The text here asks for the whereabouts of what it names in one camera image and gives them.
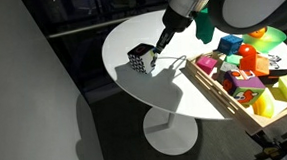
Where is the green plastic bowl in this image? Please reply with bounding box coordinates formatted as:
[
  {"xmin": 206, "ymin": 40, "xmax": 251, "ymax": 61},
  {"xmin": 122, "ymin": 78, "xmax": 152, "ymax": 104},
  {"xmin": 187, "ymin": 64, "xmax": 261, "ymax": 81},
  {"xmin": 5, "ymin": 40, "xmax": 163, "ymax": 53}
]
[{"xmin": 240, "ymin": 24, "xmax": 287, "ymax": 55}]

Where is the grey toy block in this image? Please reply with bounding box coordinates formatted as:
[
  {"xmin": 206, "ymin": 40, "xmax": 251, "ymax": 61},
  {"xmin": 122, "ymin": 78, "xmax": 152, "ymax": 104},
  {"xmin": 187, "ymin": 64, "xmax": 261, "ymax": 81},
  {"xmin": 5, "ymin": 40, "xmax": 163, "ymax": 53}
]
[{"xmin": 215, "ymin": 59, "xmax": 241, "ymax": 84}]

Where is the zebra print plush cube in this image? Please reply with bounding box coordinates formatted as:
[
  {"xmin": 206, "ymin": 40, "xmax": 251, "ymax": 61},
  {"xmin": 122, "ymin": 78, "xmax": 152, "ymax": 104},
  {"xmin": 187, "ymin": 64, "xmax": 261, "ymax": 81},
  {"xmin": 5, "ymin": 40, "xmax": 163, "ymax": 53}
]
[{"xmin": 256, "ymin": 52, "xmax": 287, "ymax": 86}]

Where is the orange toy fruit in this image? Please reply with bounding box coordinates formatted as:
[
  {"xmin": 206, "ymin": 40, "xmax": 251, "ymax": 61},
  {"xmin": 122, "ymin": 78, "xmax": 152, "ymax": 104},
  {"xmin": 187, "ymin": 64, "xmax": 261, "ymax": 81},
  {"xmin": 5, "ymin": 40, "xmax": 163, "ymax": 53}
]
[{"xmin": 247, "ymin": 26, "xmax": 269, "ymax": 40}]

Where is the black white patterned plush cube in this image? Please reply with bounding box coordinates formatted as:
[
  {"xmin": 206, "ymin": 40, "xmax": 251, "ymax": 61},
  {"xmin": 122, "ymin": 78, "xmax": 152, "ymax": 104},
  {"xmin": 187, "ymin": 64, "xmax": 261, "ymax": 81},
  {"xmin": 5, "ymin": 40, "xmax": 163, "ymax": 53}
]
[{"xmin": 126, "ymin": 42, "xmax": 160, "ymax": 76}]

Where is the yellow toy block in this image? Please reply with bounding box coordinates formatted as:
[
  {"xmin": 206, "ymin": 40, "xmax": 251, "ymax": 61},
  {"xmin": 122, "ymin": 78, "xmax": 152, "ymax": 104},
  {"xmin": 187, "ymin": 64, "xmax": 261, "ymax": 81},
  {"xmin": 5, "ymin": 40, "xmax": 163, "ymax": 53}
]
[{"xmin": 249, "ymin": 87, "xmax": 276, "ymax": 120}]

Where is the blue toy cube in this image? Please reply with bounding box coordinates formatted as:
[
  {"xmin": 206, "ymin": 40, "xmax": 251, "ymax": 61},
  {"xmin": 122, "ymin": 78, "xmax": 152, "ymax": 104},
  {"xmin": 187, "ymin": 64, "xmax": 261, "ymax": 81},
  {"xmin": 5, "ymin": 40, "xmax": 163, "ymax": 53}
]
[{"xmin": 215, "ymin": 33, "xmax": 245, "ymax": 57}]

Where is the magenta toy cube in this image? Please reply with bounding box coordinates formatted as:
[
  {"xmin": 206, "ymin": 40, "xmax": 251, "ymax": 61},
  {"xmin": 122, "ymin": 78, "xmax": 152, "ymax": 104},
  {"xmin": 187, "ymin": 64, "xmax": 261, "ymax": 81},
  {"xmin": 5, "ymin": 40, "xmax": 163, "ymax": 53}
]
[{"xmin": 195, "ymin": 54, "xmax": 219, "ymax": 76}]

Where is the white table pedestal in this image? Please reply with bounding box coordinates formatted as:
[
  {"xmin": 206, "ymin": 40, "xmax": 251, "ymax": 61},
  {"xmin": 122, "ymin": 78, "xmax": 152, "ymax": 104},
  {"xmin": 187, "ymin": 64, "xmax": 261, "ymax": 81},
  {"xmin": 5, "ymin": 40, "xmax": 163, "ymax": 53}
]
[{"xmin": 141, "ymin": 103, "xmax": 201, "ymax": 158}]

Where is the red toy tomato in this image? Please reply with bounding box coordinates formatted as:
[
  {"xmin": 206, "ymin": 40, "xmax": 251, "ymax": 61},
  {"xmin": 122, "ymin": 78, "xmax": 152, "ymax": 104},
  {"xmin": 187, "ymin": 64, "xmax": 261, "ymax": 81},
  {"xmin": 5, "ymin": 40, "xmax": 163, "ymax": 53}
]
[{"xmin": 237, "ymin": 43, "xmax": 258, "ymax": 59}]

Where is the purple colourful plush cube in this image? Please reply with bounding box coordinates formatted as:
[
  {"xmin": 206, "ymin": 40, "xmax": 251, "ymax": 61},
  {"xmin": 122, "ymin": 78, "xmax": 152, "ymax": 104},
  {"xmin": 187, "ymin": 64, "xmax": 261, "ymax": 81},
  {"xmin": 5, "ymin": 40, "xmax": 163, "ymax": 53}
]
[{"xmin": 220, "ymin": 67, "xmax": 267, "ymax": 108}]

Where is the wooden toy box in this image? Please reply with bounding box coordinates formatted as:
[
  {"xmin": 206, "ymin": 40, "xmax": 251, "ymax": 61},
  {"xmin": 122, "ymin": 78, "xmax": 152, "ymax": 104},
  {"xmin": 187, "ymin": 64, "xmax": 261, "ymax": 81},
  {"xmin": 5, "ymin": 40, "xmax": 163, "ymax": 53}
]
[{"xmin": 185, "ymin": 45, "xmax": 287, "ymax": 140}]

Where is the metal window rail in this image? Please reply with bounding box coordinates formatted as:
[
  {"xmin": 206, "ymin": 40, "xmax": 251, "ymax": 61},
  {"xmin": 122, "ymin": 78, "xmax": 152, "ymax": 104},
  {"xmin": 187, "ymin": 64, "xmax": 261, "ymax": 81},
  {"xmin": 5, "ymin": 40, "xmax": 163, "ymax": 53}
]
[{"xmin": 45, "ymin": 4, "xmax": 172, "ymax": 40}]

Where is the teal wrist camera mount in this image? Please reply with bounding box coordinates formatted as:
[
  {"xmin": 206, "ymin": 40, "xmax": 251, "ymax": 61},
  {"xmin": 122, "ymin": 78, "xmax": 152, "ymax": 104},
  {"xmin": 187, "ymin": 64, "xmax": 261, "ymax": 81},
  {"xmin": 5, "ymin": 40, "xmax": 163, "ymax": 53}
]
[{"xmin": 193, "ymin": 7, "xmax": 217, "ymax": 46}]

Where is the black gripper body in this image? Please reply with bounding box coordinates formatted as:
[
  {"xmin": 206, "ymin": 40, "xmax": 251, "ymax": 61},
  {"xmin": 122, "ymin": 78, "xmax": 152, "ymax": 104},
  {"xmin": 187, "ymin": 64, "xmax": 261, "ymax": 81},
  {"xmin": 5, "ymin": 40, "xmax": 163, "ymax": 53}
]
[{"xmin": 160, "ymin": 3, "xmax": 195, "ymax": 35}]

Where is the teal toy block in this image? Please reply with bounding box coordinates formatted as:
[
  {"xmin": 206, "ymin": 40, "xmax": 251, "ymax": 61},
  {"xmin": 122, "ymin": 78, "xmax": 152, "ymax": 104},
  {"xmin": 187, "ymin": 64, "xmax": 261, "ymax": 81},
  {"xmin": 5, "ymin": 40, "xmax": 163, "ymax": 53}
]
[{"xmin": 224, "ymin": 52, "xmax": 244, "ymax": 67}]

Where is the orange toy block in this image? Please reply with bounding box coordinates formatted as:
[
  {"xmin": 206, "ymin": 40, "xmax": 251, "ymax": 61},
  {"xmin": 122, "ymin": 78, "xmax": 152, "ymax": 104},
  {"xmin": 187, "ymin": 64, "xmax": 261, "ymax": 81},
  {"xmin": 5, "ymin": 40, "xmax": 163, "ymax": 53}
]
[{"xmin": 237, "ymin": 52, "xmax": 271, "ymax": 78}]

